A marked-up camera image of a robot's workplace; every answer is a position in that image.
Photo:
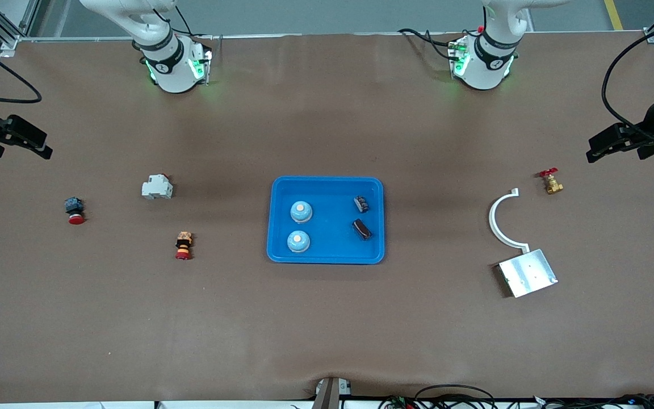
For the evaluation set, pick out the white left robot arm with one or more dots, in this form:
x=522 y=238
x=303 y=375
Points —
x=489 y=68

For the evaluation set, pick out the red button blue-black block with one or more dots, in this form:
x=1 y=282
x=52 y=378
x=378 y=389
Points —
x=74 y=205

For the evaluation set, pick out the aluminium square plate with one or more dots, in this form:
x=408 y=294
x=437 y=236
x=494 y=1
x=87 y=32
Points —
x=528 y=272

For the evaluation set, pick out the light blue call bell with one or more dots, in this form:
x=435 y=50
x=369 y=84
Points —
x=301 y=211
x=298 y=242

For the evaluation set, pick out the white curved plastic bracket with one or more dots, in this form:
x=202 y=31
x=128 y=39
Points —
x=491 y=221

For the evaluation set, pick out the black connector block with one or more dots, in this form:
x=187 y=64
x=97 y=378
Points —
x=361 y=204
x=362 y=229

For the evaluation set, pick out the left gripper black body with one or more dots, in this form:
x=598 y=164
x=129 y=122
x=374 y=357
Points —
x=646 y=134

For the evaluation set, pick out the grey metal mount bracket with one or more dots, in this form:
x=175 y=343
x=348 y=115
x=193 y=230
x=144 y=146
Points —
x=327 y=395

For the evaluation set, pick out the white circuit breaker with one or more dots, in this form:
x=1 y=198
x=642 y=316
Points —
x=156 y=188

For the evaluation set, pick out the red yellow emergency stop button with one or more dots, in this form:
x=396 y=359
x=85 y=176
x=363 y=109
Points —
x=184 y=244

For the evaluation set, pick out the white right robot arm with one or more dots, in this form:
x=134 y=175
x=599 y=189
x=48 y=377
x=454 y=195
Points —
x=171 y=74

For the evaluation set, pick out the blue plastic tray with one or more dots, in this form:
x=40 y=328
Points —
x=332 y=227

